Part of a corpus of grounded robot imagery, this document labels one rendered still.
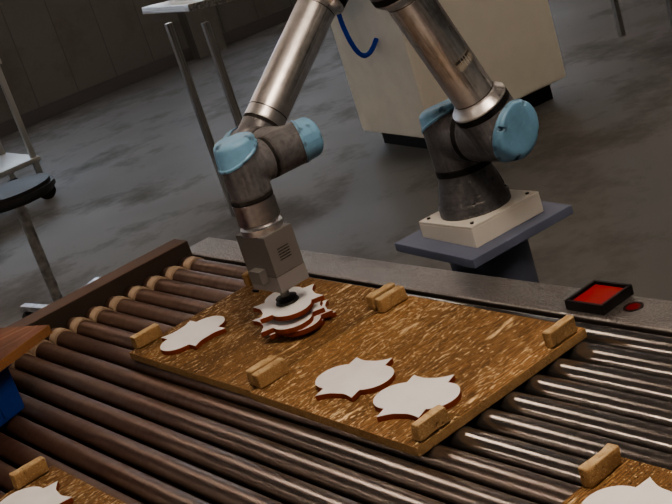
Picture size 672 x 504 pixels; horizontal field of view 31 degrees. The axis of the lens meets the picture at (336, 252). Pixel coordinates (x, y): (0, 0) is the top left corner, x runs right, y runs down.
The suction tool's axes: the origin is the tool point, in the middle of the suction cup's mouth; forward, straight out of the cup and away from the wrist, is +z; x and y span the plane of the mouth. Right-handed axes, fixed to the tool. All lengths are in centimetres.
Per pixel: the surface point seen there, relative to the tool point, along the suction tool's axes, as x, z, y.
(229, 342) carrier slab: -8.9, 3.6, -8.7
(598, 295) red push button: 24, 4, 49
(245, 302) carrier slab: 4.0, 3.6, -20.9
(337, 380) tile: -13.1, 2.6, 27.1
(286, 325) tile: -4.5, 0.7, 4.4
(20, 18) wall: 372, 7, -865
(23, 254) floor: 142, 97, -477
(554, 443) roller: -11, 6, 67
